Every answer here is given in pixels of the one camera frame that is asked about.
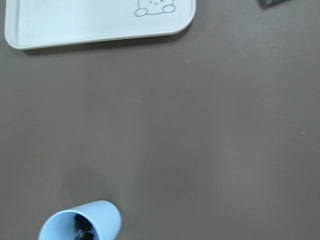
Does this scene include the dark red cherries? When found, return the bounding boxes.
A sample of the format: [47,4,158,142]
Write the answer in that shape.
[74,214,95,240]

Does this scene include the light blue cup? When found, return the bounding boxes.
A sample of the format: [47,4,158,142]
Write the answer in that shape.
[38,200,122,240]

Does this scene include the grey folded cloth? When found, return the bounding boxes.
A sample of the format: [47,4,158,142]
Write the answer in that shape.
[258,0,287,9]

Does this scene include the cream rabbit tray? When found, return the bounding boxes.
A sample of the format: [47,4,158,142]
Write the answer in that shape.
[4,0,197,50]

